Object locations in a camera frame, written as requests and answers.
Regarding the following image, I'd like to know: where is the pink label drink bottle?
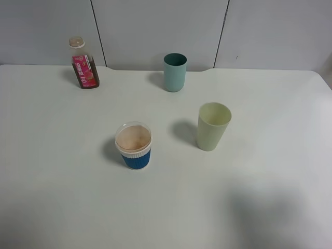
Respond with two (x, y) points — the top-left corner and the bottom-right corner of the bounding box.
(68, 36), (100, 89)

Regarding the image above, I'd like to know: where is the blue sleeve paper cup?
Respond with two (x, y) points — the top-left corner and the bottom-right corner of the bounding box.
(115, 121), (153, 170)

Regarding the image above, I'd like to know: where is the light green plastic cup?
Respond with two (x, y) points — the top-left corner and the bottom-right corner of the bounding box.
(197, 102), (232, 151)

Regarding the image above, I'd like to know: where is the teal plastic cup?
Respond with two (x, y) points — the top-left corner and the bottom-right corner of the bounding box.
(163, 53), (187, 92)

